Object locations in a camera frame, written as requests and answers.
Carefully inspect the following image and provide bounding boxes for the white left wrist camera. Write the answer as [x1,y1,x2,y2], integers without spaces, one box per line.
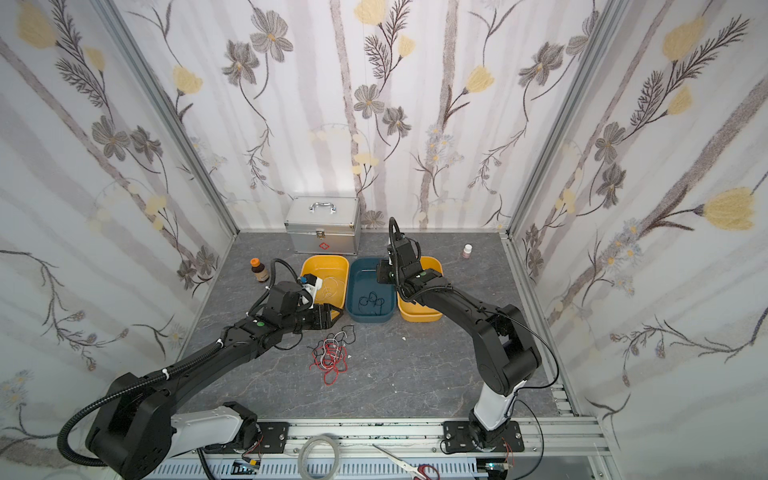
[298,274,323,304]

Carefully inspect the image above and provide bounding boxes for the silver aluminium first-aid case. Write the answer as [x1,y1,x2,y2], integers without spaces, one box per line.
[284,197,361,255]

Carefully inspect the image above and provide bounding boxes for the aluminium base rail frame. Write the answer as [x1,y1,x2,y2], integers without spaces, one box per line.
[150,414,620,479]

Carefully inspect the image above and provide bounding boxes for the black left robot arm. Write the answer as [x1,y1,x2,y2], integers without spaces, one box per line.
[57,274,344,479]

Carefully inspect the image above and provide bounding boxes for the coiled white cable roll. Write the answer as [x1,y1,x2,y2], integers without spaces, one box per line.
[297,434,341,480]

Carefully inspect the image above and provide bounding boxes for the red cable bundle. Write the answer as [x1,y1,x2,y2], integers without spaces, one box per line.
[308,335,350,386]

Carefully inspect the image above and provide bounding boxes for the scissors on rail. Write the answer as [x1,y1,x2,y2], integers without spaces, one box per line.
[373,444,429,480]

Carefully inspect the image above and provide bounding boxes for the brown bottle orange cap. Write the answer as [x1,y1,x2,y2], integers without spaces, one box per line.
[250,258,270,283]

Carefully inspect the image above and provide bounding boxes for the right yellow plastic bin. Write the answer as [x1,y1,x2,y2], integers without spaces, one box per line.
[397,256,449,323]

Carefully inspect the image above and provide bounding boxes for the dark teal plastic bin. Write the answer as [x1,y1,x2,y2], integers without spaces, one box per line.
[346,257,397,323]

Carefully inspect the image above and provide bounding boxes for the left yellow plastic bin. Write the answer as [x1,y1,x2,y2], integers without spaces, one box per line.
[300,255,350,320]

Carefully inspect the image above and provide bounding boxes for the yellow plastic bin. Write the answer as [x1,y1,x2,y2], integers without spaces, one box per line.
[300,255,350,320]
[397,256,449,323]

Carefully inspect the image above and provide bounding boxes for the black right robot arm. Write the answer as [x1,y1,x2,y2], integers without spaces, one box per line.
[376,218,560,451]

